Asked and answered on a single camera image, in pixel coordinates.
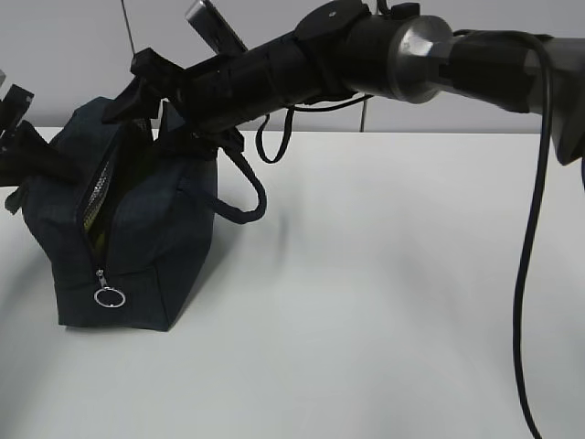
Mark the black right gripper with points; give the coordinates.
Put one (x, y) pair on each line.
(191, 93)

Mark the yellow lemon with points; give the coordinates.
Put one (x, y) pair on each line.
(98, 234)

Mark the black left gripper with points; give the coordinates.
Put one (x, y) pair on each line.
(29, 154)

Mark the dark navy fabric lunch bag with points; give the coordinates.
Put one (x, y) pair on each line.
(161, 213)

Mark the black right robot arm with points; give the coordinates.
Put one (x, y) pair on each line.
(342, 49)

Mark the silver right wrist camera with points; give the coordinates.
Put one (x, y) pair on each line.
(214, 29)

